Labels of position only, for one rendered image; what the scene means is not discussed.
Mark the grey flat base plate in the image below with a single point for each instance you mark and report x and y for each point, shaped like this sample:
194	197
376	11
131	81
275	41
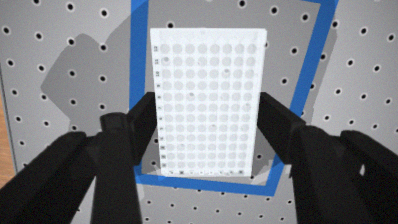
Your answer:
65	63

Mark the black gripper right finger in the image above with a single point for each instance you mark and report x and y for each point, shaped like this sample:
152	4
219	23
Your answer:
324	191

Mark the blue tape outline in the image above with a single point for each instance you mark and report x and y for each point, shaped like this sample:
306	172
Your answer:
138	44

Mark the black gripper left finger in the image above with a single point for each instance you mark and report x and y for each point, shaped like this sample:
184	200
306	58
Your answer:
43	192

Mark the white well plate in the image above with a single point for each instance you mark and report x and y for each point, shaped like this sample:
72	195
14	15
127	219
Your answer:
196	105

